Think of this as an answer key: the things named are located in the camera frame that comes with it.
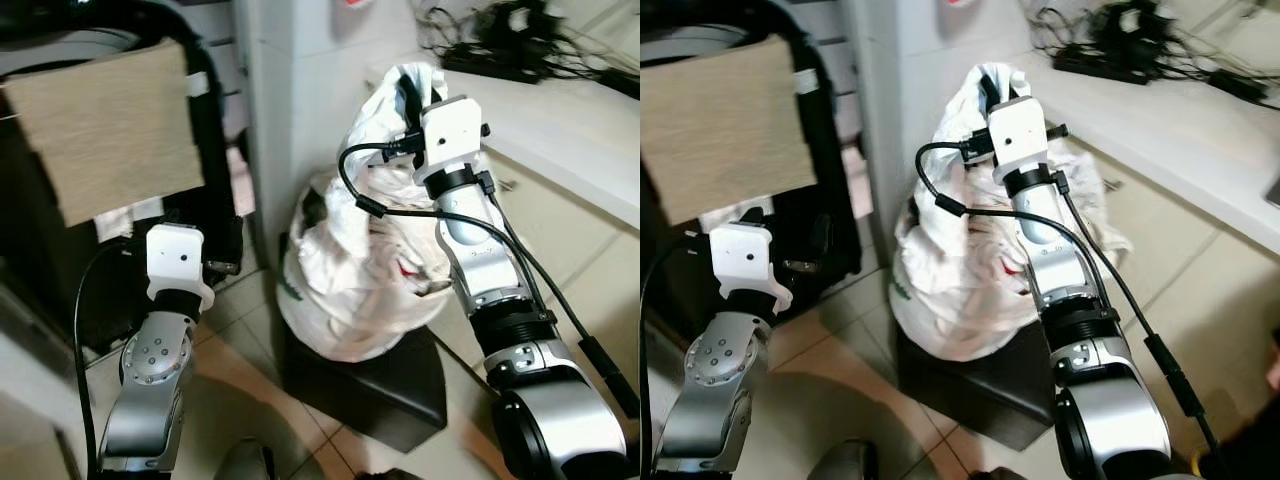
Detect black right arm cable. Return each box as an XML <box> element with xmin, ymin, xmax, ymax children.
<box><xmin>915</xmin><ymin>140</ymin><xmax>1229</xmax><ymax>473</ymax></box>
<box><xmin>337</xmin><ymin>140</ymin><xmax>641</xmax><ymax>419</ymax></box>

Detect grey robot foot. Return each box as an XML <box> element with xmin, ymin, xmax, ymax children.
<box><xmin>214</xmin><ymin>438</ymin><xmax>277</xmax><ymax>480</ymax></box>
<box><xmin>808</xmin><ymin>438</ymin><xmax>898</xmax><ymax>480</ymax></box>

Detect person in dark clothes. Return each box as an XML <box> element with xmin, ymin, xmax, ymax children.
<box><xmin>1198</xmin><ymin>330</ymin><xmax>1280</xmax><ymax>480</ymax></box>

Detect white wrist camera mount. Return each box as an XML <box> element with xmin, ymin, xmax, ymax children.
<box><xmin>417</xmin><ymin>96</ymin><xmax>490</xmax><ymax>187</ymax></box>
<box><xmin>146</xmin><ymin>224</ymin><xmax>217</xmax><ymax>312</ymax></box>
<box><xmin>707</xmin><ymin>222</ymin><xmax>795</xmax><ymax>312</ymax></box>
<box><xmin>984</xmin><ymin>96</ymin><xmax>1053</xmax><ymax>183</ymax></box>

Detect black square stool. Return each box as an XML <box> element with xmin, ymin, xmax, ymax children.
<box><xmin>274</xmin><ymin>234</ymin><xmax>449</xmax><ymax>454</ymax></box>
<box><xmin>892</xmin><ymin>318</ymin><xmax>1063</xmax><ymax>452</ymax></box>

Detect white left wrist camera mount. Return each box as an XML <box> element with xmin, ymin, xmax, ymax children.
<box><xmin>707</xmin><ymin>222</ymin><xmax>795</xmax><ymax>312</ymax></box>
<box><xmin>146</xmin><ymin>224</ymin><xmax>217</xmax><ymax>312</ymax></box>

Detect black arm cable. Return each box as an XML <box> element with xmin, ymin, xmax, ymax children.
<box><xmin>74</xmin><ymin>238</ymin><xmax>136</xmax><ymax>480</ymax></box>
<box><xmin>337</xmin><ymin>140</ymin><xmax>641</xmax><ymax>419</ymax></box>
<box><xmin>915</xmin><ymin>140</ymin><xmax>1229</xmax><ymax>473</ymax></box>

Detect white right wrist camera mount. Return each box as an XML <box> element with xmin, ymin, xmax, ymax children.
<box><xmin>417</xmin><ymin>96</ymin><xmax>490</xmax><ymax>187</ymax></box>
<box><xmin>984</xmin><ymin>96</ymin><xmax>1053</xmax><ymax>183</ymax></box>

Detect white laundry cloth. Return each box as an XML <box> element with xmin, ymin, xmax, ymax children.
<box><xmin>889</xmin><ymin>62</ymin><xmax>1137</xmax><ymax>363</ymax></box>
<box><xmin>277</xmin><ymin>62</ymin><xmax>463</xmax><ymax>363</ymax></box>

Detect black washing machine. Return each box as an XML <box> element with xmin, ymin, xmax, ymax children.
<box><xmin>0</xmin><ymin>0</ymin><xmax>248</xmax><ymax>353</ymax></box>
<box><xmin>640</xmin><ymin>0</ymin><xmax>863</xmax><ymax>341</ymax></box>

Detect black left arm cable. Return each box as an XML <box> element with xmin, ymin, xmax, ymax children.
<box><xmin>74</xmin><ymin>238</ymin><xmax>136</xmax><ymax>480</ymax></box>

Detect beige woven cloth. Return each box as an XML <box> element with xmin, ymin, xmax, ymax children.
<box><xmin>0</xmin><ymin>40</ymin><xmax>207</xmax><ymax>229</ymax></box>
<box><xmin>640</xmin><ymin>35</ymin><xmax>820</xmax><ymax>227</ymax></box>

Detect tangled black cables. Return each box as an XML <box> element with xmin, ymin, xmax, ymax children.
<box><xmin>414</xmin><ymin>0</ymin><xmax>641</xmax><ymax>101</ymax></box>
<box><xmin>1033</xmin><ymin>0</ymin><xmax>1273</xmax><ymax>103</ymax></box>

